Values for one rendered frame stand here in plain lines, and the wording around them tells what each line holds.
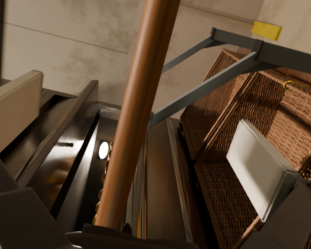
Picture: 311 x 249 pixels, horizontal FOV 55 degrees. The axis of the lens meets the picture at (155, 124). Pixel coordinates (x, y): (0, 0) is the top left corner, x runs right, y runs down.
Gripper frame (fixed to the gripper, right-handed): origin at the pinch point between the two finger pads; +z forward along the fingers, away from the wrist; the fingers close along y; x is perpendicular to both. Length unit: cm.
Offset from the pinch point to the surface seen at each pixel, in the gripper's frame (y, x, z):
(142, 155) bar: 3.7, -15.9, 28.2
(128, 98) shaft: -1.0, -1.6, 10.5
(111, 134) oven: -5, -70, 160
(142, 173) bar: 3.7, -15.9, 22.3
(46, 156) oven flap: -20, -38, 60
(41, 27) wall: -109, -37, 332
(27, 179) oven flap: -20, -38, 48
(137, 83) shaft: -0.5, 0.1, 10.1
